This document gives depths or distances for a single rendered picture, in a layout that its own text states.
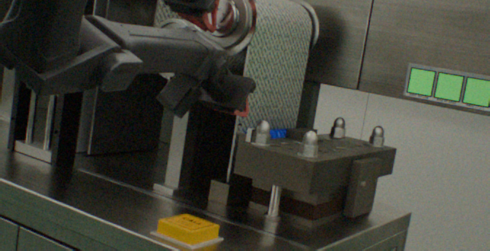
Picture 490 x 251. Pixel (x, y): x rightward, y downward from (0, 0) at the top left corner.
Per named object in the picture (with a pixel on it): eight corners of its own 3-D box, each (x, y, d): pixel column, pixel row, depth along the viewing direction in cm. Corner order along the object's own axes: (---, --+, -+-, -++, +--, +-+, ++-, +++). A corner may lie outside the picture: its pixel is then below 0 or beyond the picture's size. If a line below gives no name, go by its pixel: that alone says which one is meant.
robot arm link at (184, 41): (121, 55, 67) (44, -6, 69) (92, 99, 68) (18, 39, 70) (239, 58, 109) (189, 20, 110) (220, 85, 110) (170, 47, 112)
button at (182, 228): (155, 233, 102) (157, 219, 102) (184, 226, 108) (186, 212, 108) (190, 247, 99) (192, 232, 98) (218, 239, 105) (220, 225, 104)
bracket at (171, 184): (151, 190, 129) (173, 33, 125) (172, 186, 134) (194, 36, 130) (170, 196, 126) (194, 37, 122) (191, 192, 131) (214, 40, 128)
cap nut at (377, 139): (364, 144, 144) (368, 124, 144) (371, 143, 148) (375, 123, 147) (380, 147, 143) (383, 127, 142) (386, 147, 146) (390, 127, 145)
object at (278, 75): (232, 141, 127) (248, 46, 125) (292, 136, 147) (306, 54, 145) (234, 141, 127) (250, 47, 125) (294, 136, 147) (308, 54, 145)
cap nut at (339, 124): (326, 135, 149) (329, 115, 149) (333, 134, 153) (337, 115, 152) (340, 138, 148) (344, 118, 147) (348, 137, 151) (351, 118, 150)
